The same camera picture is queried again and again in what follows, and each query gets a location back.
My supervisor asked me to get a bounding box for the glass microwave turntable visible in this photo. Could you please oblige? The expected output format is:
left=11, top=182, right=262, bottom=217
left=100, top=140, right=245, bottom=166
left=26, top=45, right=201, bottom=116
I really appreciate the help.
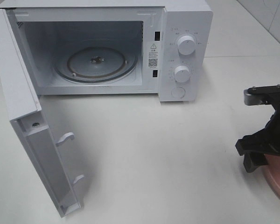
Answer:
left=54, top=39, right=142, bottom=84

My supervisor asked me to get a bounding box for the white microwave oven body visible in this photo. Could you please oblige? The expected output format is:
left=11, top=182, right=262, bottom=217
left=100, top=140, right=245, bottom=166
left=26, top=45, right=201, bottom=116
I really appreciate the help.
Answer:
left=0, top=0, right=213, bottom=101

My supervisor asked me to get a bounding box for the white lower microwave knob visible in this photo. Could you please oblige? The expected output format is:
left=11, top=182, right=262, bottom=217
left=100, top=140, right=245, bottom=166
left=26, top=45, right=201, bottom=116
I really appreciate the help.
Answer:
left=174, top=65, right=191, bottom=83

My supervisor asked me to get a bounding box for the white upper microwave knob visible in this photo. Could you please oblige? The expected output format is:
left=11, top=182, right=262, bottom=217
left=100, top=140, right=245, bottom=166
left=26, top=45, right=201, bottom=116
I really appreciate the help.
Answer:
left=176, top=34, right=196, bottom=56

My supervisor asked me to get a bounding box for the white microwave door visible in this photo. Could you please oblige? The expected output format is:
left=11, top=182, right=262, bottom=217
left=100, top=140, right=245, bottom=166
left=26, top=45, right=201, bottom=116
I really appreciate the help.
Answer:
left=0, top=9, right=81, bottom=217

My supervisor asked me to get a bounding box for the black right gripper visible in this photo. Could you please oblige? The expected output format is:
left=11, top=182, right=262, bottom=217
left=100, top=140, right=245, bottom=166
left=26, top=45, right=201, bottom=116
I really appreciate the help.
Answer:
left=235, top=106, right=280, bottom=173

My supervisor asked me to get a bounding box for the white microwave knob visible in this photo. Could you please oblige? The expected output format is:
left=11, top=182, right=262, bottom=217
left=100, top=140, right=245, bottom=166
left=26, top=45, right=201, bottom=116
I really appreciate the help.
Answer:
left=174, top=65, right=191, bottom=83
left=176, top=34, right=196, bottom=56

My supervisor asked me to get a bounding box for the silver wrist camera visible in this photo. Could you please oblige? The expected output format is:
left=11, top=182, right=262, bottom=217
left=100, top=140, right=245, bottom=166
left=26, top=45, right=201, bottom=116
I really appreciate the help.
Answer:
left=244, top=84, right=280, bottom=109

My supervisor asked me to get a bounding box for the pink plate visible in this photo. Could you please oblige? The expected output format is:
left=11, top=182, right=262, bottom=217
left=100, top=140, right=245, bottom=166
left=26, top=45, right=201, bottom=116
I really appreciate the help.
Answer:
left=263, top=154, right=280, bottom=199

